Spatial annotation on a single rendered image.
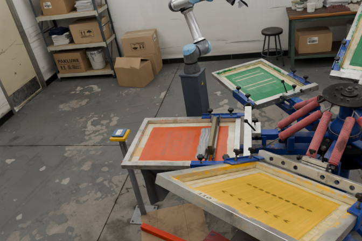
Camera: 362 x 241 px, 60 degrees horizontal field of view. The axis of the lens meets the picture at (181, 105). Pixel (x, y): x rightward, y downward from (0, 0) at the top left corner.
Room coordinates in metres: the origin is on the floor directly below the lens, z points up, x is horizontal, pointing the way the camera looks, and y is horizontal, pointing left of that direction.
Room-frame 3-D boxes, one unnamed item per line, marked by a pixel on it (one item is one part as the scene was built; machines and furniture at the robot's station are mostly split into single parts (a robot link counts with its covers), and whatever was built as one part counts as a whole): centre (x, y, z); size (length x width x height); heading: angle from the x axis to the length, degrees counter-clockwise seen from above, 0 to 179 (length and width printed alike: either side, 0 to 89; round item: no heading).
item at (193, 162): (1.54, -0.14, 0.97); 0.30 x 0.05 x 0.07; 74
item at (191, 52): (2.57, -0.16, 1.37); 0.13 x 0.12 x 0.14; 120
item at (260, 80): (2.46, -0.78, 1.05); 1.08 x 0.61 x 0.23; 14
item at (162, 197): (1.69, 0.12, 0.74); 0.46 x 0.04 x 0.42; 74
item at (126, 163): (1.87, 0.01, 0.97); 0.79 x 0.58 x 0.04; 74
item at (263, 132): (1.72, -0.53, 1.02); 0.17 x 0.06 x 0.05; 74
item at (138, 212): (2.14, 0.53, 0.48); 0.22 x 0.22 x 0.96; 74
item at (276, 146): (1.75, -0.40, 0.89); 1.24 x 0.06 x 0.06; 74
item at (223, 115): (2.07, -0.29, 0.97); 0.30 x 0.05 x 0.07; 74
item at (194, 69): (2.56, -0.15, 1.25); 0.15 x 0.15 x 0.10
